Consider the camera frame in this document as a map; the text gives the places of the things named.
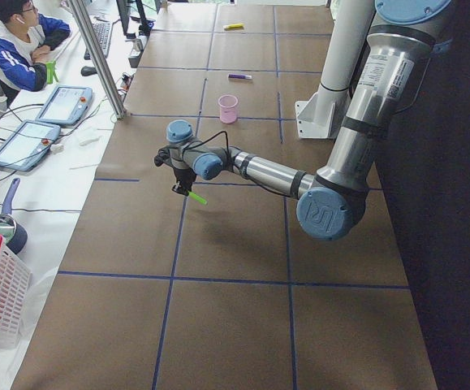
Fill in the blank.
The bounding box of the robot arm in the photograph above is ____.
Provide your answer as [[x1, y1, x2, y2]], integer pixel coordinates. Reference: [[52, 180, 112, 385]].
[[154, 1, 456, 241]]

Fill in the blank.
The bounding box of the black computer mouse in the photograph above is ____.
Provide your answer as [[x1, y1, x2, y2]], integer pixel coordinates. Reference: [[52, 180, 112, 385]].
[[80, 66, 97, 76]]

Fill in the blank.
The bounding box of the green highlighter pen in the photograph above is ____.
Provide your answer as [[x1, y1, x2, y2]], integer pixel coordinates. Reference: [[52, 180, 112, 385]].
[[188, 191, 208, 205]]

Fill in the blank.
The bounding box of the yellow highlighter pen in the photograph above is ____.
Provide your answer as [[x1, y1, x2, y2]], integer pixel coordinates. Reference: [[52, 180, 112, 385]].
[[223, 24, 244, 31]]

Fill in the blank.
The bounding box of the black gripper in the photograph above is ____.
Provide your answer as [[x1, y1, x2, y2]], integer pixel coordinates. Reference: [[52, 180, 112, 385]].
[[172, 167, 196, 192]]

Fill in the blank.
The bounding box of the far teach pendant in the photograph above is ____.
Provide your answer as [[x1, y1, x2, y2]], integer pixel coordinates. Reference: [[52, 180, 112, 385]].
[[36, 85, 93, 125]]

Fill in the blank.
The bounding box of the teach pendant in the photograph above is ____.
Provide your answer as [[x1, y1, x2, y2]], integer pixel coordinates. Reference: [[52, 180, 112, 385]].
[[0, 120, 61, 171], [36, 85, 93, 125]]

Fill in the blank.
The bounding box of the near teach pendant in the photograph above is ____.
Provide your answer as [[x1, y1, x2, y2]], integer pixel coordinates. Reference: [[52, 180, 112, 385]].
[[0, 120, 61, 171]]

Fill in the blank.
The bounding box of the seated person blue jacket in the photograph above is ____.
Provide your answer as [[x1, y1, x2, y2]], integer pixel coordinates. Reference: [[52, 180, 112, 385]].
[[0, 0, 71, 96]]

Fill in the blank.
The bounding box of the black keyboard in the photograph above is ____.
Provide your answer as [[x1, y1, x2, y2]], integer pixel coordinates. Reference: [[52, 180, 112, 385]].
[[92, 21, 113, 58]]

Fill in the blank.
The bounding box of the aluminium frame post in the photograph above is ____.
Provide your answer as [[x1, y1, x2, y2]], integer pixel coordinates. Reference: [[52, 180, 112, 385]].
[[68, 0, 126, 119]]

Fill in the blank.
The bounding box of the purple highlighter pen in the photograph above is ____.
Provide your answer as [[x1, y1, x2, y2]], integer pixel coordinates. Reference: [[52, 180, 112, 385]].
[[227, 73, 252, 80]]

